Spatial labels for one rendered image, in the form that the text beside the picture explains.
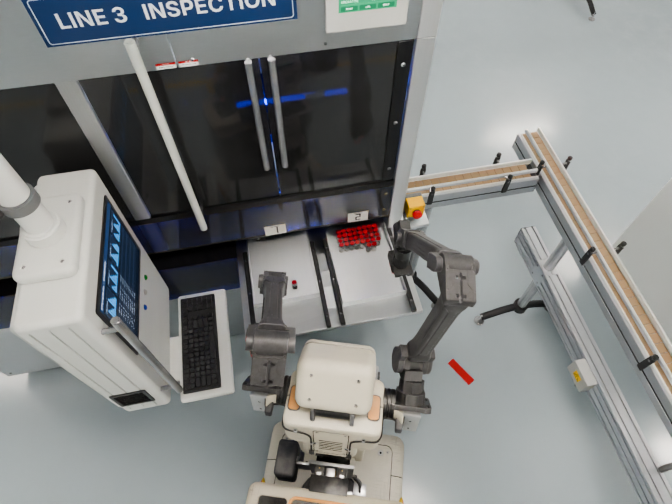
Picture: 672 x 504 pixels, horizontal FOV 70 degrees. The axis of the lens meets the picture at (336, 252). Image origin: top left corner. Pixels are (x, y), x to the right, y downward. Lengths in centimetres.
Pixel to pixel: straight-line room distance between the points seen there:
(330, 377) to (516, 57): 387
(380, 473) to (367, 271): 91
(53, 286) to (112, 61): 58
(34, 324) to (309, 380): 68
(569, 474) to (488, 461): 40
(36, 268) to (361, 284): 115
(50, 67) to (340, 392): 109
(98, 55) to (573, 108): 366
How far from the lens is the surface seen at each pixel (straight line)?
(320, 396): 132
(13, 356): 291
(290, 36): 137
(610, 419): 244
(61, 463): 297
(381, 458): 236
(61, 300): 135
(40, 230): 138
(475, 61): 460
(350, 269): 199
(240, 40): 136
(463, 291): 116
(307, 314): 190
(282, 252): 205
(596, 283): 221
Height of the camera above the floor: 260
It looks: 57 degrees down
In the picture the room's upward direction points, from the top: straight up
